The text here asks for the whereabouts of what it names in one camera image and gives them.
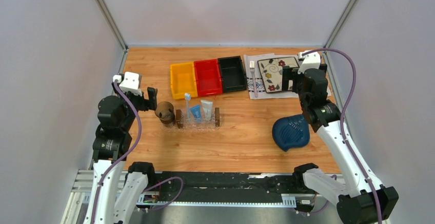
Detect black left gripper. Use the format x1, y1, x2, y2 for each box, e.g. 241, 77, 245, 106
111, 80, 157, 131

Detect clear textured toiletry holder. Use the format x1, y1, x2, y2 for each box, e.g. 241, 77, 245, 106
175, 108, 223, 132

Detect blue toothpaste tube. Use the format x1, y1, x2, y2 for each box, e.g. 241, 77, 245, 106
190, 105, 202, 120

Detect white toothpaste tube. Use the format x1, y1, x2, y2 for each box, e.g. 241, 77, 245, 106
201, 100, 213, 120

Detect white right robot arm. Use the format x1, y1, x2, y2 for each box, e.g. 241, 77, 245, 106
282, 64, 399, 223

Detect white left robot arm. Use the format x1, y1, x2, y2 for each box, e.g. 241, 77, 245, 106
84, 84, 157, 223

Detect clear textured glass tray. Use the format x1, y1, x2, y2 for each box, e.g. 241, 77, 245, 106
155, 108, 223, 133

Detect white patterned placemat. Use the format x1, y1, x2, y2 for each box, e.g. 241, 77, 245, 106
242, 53, 332, 100

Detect floral square ceramic plate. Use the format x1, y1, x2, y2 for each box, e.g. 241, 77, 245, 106
258, 56, 299, 93

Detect yellow plastic bin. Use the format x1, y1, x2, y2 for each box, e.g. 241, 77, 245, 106
170, 62, 198, 100

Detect blue shell shaped dish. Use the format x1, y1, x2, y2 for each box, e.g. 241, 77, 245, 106
272, 114, 310, 152

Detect red plastic bin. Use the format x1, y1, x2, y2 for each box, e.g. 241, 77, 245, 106
194, 59, 223, 97

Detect black plastic bin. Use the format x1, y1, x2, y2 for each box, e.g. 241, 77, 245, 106
217, 56, 247, 93

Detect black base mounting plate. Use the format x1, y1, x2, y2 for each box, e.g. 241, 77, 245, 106
146, 171, 314, 203

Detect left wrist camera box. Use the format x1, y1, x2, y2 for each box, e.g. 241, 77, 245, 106
112, 72, 143, 96

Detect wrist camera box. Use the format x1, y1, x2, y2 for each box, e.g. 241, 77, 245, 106
112, 72, 143, 96
298, 50, 321, 74

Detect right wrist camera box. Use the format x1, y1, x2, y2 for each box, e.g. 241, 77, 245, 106
298, 50, 321, 74

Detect pink handled fork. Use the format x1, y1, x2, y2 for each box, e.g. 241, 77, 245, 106
249, 60, 258, 98

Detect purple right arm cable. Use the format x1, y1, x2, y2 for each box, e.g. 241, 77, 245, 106
302, 48, 384, 224

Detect grey aluminium frame post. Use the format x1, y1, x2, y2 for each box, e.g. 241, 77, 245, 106
321, 0, 372, 52

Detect grey left frame post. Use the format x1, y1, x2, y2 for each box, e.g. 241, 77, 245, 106
95, 0, 128, 52

